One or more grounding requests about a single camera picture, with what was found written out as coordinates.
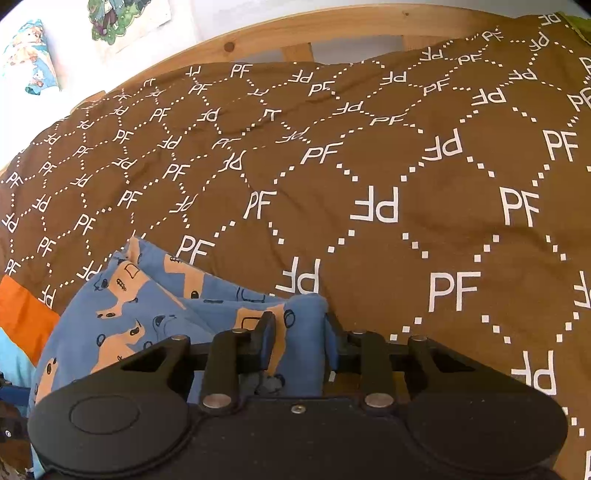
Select wooden bed frame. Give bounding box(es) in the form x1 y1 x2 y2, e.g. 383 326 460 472
72 3 508 112

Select blue orange patterned pants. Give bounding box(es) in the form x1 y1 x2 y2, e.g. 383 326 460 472
27 238 328 479

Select brown PF patterned blanket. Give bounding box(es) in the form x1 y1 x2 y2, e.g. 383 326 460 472
1 14 590 479

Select anime poster green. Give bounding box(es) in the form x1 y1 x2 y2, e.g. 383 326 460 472
87 0 172 45

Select anime poster blue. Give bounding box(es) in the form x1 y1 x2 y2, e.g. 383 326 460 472
2 19 59 96

